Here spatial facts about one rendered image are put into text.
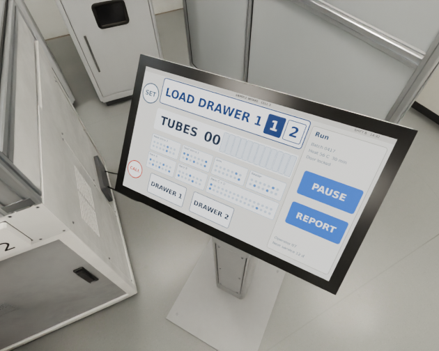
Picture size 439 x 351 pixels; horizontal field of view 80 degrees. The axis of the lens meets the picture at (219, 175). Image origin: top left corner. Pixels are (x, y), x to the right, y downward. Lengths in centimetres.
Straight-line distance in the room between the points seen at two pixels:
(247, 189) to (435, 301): 147
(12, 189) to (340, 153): 66
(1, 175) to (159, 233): 112
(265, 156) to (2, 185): 54
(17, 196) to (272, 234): 55
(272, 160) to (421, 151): 204
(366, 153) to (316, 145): 8
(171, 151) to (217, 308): 104
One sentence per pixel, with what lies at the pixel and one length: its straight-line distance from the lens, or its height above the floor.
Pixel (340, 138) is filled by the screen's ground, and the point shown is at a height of 117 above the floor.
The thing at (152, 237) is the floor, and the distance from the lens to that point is 167.
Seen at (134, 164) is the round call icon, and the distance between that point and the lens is 62.
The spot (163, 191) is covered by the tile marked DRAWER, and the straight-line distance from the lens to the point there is 59.
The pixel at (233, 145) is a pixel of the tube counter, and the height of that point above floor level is 111.
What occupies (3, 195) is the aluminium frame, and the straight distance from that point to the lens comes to 73.
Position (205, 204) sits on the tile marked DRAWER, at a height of 101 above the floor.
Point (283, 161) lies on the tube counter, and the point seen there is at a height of 111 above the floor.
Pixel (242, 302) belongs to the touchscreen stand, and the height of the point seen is 4.
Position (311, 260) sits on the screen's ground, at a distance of 53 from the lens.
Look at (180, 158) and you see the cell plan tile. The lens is 55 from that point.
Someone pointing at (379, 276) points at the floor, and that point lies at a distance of 175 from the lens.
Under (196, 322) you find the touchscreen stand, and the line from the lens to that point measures 146.
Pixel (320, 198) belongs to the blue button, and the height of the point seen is 108.
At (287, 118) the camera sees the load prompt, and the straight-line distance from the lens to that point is 48.
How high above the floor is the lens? 148
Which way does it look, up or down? 53 degrees down
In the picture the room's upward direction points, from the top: 2 degrees counter-clockwise
